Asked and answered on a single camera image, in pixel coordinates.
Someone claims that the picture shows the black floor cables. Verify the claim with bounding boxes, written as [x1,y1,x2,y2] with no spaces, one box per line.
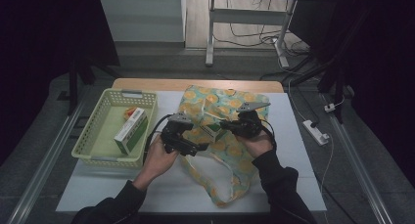
[213,0,311,56]

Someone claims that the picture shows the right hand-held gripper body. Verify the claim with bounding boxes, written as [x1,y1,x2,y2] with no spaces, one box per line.
[236,102,272,140]

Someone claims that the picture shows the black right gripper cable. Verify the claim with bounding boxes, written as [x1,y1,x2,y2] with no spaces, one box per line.
[260,119,278,154]

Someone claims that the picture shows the small orange packet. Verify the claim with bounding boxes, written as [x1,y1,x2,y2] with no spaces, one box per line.
[122,106,138,120]

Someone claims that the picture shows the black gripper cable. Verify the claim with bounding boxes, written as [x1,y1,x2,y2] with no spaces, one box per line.
[142,113,174,163]
[260,119,278,154]

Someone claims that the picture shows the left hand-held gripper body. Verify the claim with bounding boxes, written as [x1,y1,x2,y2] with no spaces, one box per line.
[161,112,194,154]

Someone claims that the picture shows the aluminium rail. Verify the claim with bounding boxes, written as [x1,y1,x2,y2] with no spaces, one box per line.
[321,93,394,224]
[6,86,87,224]

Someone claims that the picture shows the white table mat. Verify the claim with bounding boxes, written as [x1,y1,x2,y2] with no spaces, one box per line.
[56,90,327,213]

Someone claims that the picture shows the grey cabinet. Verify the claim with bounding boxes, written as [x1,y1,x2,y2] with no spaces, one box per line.
[98,0,187,43]

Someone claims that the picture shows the person's right hand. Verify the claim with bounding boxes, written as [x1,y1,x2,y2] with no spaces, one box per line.
[236,130,275,159]

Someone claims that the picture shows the orange patterned cloth bag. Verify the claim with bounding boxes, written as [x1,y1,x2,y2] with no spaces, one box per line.
[177,84,271,208]

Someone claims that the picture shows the pale green plastic basket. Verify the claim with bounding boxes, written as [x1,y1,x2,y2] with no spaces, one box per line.
[70,88,159,170]

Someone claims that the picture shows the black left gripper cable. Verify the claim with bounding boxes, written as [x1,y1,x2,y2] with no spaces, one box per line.
[142,113,174,163]

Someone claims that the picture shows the green and white box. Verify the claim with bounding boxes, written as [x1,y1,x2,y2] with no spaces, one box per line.
[113,107,150,156]

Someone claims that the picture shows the person's left hand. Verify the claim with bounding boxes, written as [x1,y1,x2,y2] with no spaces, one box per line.
[141,134,181,183]

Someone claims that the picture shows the white power strip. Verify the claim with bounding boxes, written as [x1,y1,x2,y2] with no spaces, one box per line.
[301,119,330,146]

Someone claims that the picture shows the thin white cable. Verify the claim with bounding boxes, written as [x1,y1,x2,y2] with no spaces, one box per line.
[321,134,336,193]

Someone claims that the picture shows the white desk frame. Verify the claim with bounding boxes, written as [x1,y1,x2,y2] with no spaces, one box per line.
[205,0,298,68]

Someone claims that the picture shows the black stand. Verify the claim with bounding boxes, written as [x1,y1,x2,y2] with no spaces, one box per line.
[67,54,121,115]
[317,54,346,124]

